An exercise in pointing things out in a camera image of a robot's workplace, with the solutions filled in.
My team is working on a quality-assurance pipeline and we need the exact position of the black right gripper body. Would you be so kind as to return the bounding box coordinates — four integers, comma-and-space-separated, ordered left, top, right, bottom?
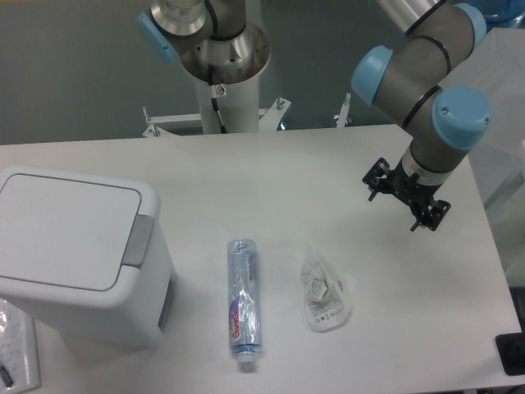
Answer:
363, 158, 451, 230

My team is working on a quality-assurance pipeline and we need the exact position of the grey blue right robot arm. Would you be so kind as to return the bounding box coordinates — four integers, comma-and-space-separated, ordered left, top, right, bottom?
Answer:
351, 1, 493, 231

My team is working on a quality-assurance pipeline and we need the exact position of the white plastic trash can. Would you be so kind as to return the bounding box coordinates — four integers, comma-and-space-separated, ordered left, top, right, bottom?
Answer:
1, 165, 176, 346

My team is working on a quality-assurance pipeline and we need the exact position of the white trash can lid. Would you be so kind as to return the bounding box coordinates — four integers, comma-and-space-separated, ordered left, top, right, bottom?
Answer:
1, 174, 141, 291

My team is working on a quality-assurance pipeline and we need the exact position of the crumpled clear plastic bag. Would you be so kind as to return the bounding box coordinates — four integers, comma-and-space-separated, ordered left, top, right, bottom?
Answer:
299, 246, 355, 333

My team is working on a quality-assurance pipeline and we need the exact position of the clear plastic water bottle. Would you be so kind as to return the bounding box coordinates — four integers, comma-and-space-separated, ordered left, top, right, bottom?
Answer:
226, 239, 263, 373

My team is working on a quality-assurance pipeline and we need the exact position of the black device at edge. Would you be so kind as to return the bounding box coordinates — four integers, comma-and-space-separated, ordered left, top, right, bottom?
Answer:
495, 332, 524, 376

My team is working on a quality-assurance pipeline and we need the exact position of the blue water jug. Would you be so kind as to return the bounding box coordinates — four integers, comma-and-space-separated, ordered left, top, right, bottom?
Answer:
478, 0, 524, 25

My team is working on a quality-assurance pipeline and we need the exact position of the grey lid push button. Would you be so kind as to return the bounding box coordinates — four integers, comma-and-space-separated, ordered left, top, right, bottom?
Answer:
122, 215, 155, 268

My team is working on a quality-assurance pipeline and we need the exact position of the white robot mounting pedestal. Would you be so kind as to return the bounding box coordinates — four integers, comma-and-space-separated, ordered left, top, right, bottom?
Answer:
143, 76, 291, 138

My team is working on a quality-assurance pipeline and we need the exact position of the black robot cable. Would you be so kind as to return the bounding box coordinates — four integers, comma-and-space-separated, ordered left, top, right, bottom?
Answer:
207, 63, 229, 135

